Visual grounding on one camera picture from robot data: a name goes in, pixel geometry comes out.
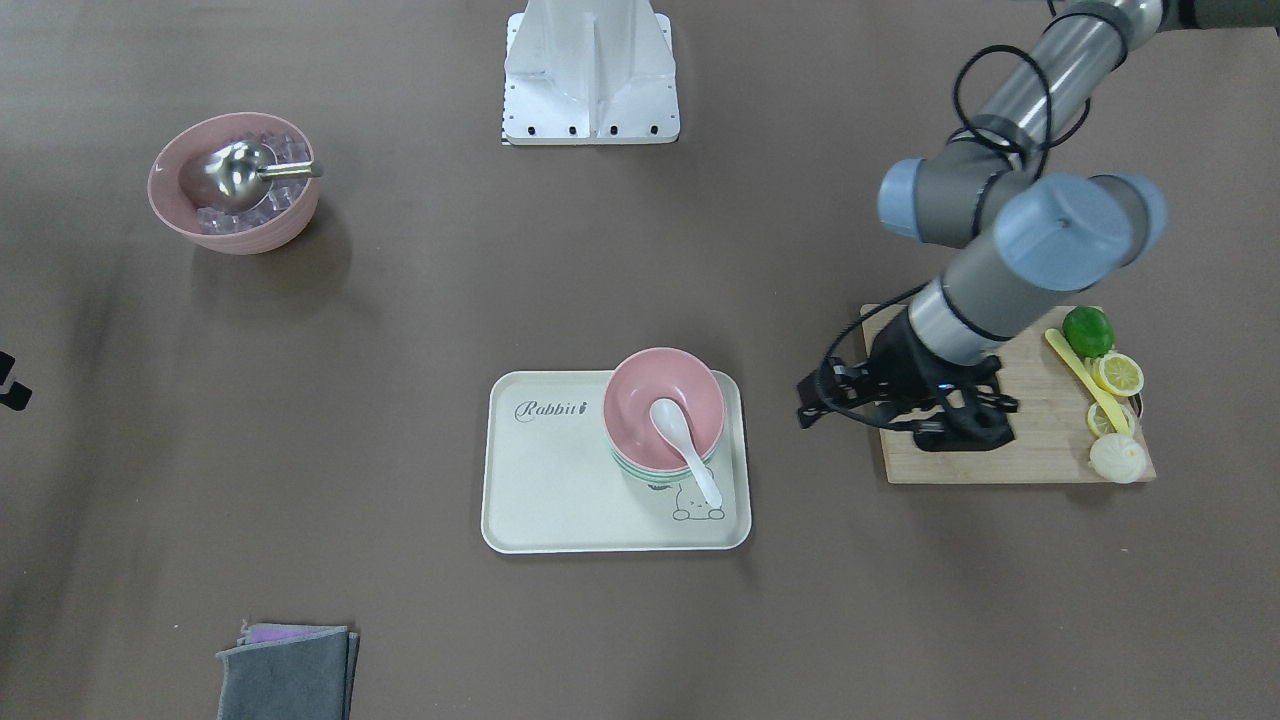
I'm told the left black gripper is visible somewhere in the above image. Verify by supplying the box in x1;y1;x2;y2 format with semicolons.
797;311;1019;452

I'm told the white ceramic spoon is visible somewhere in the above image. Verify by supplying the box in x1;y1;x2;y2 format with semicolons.
649;398;723;510

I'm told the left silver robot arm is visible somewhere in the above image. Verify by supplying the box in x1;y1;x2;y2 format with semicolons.
796;1;1279;452

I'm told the green bowl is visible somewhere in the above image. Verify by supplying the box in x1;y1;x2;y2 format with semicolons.
611;450;696;487

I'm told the pink bowl with steel bowl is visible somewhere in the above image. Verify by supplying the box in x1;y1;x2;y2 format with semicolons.
147;111;319;255

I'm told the cream rabbit tray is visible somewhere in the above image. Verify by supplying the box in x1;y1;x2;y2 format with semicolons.
480;370;753;553

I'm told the green lime toy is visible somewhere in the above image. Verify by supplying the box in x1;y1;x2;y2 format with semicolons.
1060;306;1116;359

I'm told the lower lemon slice toy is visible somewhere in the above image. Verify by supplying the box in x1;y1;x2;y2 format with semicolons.
1089;352;1146;398

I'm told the white steamed bun toy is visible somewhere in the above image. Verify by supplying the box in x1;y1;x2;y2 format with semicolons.
1088;433;1149;484

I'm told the metal ladle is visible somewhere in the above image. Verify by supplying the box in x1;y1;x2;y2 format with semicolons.
178;140;324;214

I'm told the grey folded cloth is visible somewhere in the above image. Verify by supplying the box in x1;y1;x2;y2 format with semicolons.
216;623;360;719

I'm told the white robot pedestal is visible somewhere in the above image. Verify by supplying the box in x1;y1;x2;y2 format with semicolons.
500;1;681;146

